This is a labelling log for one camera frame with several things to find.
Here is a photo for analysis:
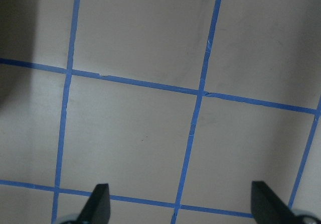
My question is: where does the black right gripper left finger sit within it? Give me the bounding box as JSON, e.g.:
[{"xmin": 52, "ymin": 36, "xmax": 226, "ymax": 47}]
[{"xmin": 75, "ymin": 183, "xmax": 111, "ymax": 224}]

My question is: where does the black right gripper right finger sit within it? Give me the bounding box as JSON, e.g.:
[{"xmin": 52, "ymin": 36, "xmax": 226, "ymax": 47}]
[{"xmin": 251, "ymin": 181, "xmax": 304, "ymax": 224}]

